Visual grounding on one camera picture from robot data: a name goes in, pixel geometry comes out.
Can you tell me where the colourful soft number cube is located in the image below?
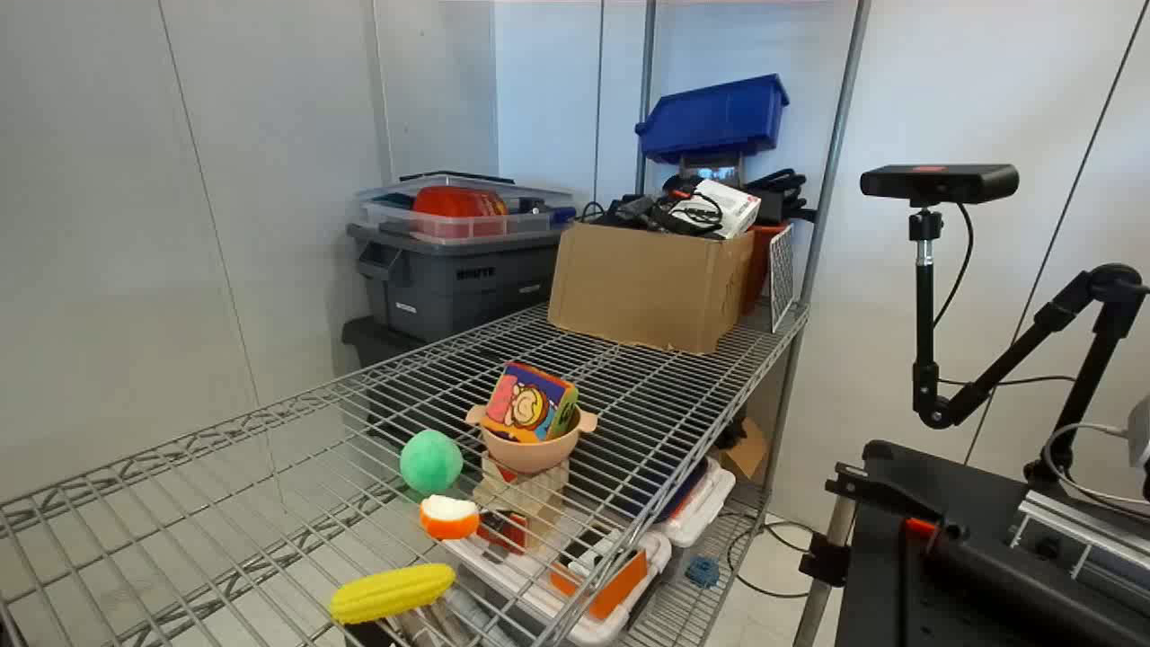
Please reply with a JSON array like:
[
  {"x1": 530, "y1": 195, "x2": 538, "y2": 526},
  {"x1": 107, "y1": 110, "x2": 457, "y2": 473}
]
[{"x1": 483, "y1": 363, "x2": 579, "y2": 441}]

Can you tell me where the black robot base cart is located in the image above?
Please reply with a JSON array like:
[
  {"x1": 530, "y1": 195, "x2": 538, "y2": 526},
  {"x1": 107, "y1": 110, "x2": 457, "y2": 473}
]
[{"x1": 797, "y1": 437, "x2": 1150, "y2": 647}]

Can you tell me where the pink plastic bowl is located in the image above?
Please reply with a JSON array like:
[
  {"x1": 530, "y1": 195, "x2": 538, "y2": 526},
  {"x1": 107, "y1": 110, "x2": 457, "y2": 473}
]
[{"x1": 464, "y1": 406, "x2": 601, "y2": 473}]

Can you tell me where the cardboard box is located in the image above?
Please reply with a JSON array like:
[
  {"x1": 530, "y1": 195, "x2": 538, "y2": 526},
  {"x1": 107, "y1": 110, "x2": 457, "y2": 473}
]
[{"x1": 548, "y1": 224, "x2": 754, "y2": 356}]

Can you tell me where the grey storage tote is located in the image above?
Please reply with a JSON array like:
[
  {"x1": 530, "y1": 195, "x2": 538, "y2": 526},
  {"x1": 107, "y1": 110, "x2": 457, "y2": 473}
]
[{"x1": 348, "y1": 224, "x2": 557, "y2": 341}]

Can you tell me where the clear container with red items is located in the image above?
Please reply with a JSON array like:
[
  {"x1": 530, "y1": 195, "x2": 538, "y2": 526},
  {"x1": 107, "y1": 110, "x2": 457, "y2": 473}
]
[{"x1": 355, "y1": 170, "x2": 575, "y2": 244}]

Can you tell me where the wooden block stand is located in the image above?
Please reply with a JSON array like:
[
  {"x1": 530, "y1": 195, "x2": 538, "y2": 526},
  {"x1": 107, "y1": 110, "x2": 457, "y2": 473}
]
[{"x1": 472, "y1": 461, "x2": 569, "y2": 521}]

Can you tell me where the green foam ball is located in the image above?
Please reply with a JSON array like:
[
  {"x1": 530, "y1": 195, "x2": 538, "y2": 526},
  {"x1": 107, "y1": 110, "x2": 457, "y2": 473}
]
[{"x1": 401, "y1": 427, "x2": 464, "y2": 492}]

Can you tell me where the orange and white toy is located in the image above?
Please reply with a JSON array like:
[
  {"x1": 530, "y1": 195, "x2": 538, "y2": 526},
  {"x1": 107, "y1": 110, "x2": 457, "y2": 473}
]
[{"x1": 416, "y1": 494, "x2": 483, "y2": 540}]

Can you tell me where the white orange device below shelf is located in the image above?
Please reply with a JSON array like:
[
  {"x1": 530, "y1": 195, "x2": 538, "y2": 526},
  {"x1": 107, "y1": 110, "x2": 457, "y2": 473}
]
[{"x1": 447, "y1": 461, "x2": 738, "y2": 647}]

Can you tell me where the blue plastic bin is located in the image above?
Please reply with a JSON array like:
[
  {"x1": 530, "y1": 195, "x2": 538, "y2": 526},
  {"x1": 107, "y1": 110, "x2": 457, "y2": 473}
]
[{"x1": 638, "y1": 74, "x2": 790, "y2": 161}]

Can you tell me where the yellow toy corn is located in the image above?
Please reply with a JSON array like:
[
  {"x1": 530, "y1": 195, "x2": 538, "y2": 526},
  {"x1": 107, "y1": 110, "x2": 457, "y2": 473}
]
[{"x1": 327, "y1": 562, "x2": 457, "y2": 626}]

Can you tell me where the metal wire rack shelf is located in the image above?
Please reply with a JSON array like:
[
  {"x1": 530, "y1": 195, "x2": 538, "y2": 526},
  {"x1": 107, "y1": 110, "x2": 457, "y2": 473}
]
[{"x1": 0, "y1": 308, "x2": 807, "y2": 647}]

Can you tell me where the black camera on stand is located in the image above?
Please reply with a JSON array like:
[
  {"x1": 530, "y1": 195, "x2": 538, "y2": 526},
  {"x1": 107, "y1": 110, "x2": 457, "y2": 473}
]
[{"x1": 861, "y1": 166, "x2": 1020, "y2": 206}]

